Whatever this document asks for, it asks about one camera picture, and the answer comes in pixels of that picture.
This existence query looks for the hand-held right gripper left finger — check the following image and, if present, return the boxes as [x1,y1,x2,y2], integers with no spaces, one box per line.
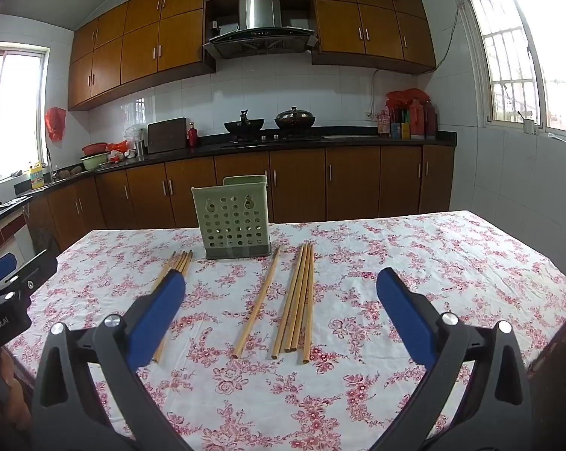
[30,270,194,451]

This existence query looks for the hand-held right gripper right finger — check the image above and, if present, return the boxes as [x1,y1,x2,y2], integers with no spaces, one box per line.
[376,268,535,451]

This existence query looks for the green perforated utensil holder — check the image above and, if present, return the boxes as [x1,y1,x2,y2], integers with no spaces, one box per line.
[191,175,273,260]

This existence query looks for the person's left hand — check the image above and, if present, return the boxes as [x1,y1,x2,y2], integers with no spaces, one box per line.
[0,350,32,433]

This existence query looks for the red floral tablecloth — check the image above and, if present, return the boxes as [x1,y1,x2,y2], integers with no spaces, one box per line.
[5,210,566,451]

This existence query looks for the green basin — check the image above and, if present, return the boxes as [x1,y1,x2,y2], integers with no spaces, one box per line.
[80,151,111,171]

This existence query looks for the wooden base cabinets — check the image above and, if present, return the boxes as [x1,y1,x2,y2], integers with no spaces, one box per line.
[26,145,455,252]

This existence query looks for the hanging red plastic bag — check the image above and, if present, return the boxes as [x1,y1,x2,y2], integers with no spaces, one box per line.
[45,107,67,142]

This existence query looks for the small kitchen window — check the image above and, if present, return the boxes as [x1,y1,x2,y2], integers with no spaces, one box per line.
[0,42,51,189]

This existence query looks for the black kitchen countertop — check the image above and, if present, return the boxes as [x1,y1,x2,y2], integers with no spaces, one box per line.
[0,129,457,226]

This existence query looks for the dark cutting board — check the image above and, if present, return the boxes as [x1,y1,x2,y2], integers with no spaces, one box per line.
[147,117,188,154]

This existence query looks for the red oil jug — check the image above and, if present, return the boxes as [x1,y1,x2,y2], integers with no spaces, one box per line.
[408,98,425,140]

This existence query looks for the dark sauce bottle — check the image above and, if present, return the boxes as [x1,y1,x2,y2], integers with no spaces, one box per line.
[423,100,438,138]

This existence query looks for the gas stove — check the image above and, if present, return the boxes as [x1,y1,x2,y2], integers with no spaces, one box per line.
[219,132,323,147]

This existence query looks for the black wok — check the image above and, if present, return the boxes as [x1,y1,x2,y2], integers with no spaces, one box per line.
[224,109,266,139]

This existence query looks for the red bags on counter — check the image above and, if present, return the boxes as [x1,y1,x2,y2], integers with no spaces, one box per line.
[386,88,429,114]

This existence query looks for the dark pot with lid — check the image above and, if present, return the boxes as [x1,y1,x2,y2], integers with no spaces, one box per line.
[274,106,316,131]

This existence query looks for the large barred window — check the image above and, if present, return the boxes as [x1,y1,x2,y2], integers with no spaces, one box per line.
[459,0,566,137]

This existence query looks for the steel range hood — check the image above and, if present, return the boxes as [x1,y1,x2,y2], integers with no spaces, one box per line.
[203,0,317,60]

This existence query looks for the wall cable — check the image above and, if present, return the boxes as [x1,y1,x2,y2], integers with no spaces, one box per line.
[371,7,462,120]

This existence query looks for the wooden wall cabinets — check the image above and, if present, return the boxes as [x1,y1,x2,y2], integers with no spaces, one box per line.
[68,0,437,112]

